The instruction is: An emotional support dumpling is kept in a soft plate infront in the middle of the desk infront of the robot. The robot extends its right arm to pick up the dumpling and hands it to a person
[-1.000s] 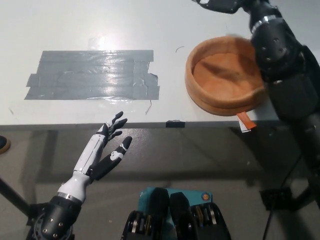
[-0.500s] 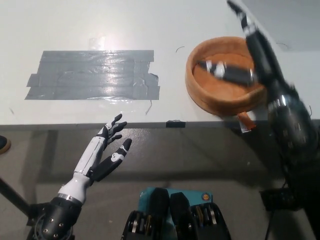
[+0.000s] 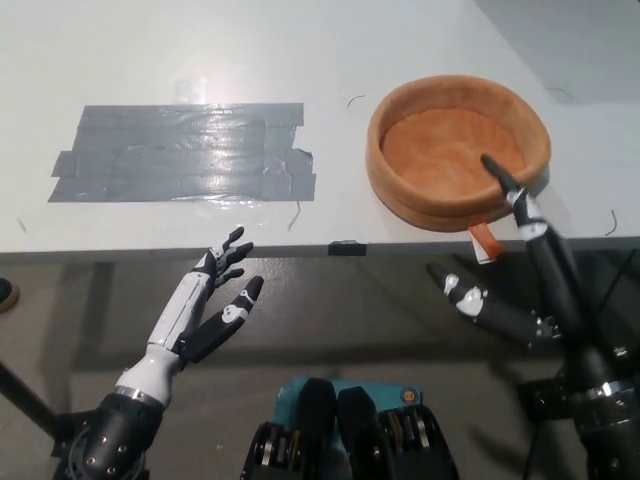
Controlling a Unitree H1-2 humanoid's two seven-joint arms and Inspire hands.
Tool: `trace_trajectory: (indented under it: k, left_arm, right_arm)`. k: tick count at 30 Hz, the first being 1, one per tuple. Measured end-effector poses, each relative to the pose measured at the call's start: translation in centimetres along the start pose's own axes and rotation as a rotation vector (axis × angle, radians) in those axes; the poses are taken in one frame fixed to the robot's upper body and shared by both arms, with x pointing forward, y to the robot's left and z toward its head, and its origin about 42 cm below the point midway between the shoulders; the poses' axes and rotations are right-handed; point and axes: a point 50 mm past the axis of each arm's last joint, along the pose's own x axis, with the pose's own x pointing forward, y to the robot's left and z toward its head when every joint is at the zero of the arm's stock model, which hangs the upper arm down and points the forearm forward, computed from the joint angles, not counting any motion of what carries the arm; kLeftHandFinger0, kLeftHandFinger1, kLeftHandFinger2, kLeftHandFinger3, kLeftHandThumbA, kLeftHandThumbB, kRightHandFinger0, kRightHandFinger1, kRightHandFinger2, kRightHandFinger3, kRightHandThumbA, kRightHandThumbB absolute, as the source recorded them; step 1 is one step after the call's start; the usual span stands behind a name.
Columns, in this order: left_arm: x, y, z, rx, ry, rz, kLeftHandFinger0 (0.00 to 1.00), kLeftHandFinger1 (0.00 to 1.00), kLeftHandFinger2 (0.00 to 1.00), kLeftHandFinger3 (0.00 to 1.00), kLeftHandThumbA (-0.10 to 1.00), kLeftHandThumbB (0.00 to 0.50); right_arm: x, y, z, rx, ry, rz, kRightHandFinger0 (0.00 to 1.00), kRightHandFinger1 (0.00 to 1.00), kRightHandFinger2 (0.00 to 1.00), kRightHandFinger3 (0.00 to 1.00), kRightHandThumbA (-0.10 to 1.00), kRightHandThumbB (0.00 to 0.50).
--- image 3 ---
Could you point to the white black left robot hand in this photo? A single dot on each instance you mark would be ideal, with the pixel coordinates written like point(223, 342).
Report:
point(180, 320)

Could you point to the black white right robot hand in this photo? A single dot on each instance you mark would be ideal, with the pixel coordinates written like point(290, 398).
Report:
point(557, 280)

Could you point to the black teal robot torso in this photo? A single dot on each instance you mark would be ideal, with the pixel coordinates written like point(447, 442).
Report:
point(357, 430)

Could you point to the orange white fabric tag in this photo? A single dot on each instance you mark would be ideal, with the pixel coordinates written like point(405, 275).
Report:
point(485, 245)

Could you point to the black stand base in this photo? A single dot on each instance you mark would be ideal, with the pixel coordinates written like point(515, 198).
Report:
point(542, 402)

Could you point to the black stand leg with foot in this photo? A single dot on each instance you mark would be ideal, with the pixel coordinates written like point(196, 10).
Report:
point(27, 395)

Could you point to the dark shoe with tan sole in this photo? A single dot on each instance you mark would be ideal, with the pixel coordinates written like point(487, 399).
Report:
point(6, 295)

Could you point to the orange wooden bowl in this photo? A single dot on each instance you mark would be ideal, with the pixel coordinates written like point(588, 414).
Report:
point(435, 145)

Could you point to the small black tape piece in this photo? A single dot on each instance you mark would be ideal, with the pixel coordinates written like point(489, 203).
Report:
point(348, 247)

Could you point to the grey duct tape patch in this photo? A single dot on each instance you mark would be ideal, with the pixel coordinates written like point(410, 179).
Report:
point(180, 150)

